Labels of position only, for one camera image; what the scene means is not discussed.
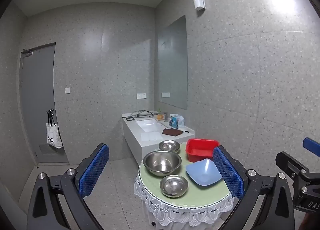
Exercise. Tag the blue and white plastic bag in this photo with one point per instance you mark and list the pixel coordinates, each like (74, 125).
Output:
(176, 121)

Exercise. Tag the door vent grille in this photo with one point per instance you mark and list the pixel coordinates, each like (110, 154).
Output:
(43, 149)

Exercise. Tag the white wall dispenser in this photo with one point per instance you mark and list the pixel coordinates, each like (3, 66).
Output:
(198, 1)

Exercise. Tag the small steel bowl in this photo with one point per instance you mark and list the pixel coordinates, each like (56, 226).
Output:
(169, 145)
(174, 185)

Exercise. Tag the white tote bag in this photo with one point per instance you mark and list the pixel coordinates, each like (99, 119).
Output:
(53, 136)

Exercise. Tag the grey door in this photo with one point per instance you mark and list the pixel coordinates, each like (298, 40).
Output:
(37, 82)

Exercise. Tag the large steel bowl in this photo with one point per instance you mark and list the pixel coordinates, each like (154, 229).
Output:
(162, 163)

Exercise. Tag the light blue square plate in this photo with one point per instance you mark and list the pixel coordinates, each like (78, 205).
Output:
(203, 172)

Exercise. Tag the metal door closer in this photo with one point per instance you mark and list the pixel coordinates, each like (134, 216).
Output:
(28, 52)

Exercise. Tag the wall mirror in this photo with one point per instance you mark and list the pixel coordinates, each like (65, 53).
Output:
(172, 62)

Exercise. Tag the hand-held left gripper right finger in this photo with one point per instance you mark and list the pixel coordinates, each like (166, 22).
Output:
(228, 172)

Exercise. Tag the red plastic basin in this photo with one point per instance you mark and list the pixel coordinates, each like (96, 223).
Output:
(200, 150)

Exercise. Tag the green round table cover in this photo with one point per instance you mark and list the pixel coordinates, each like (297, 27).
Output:
(200, 195)

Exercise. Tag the white sink counter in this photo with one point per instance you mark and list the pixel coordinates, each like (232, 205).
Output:
(132, 132)

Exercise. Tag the white wall outlet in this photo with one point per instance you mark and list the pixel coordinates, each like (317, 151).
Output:
(141, 96)

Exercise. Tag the white light switch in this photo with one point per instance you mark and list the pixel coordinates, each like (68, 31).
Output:
(67, 90)

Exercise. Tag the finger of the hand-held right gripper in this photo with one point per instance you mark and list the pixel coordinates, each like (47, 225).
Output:
(290, 163)
(312, 146)

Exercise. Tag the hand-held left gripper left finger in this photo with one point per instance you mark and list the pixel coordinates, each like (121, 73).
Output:
(93, 170)

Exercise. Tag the metal faucet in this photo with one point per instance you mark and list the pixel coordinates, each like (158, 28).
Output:
(165, 117)

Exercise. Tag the brown cloth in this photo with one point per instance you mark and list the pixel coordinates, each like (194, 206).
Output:
(172, 132)

